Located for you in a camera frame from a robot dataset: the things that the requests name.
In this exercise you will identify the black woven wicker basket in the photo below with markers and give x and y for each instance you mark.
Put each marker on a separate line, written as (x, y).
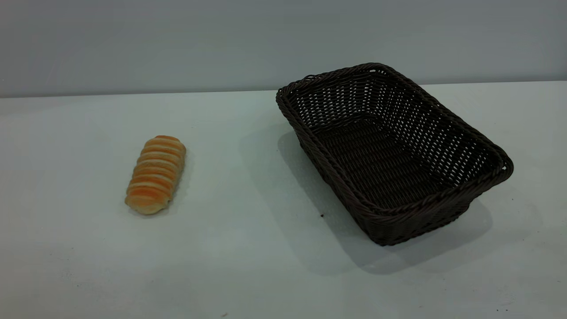
(390, 177)

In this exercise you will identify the ridged golden bread roll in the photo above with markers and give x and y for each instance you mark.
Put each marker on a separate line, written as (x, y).
(156, 175)

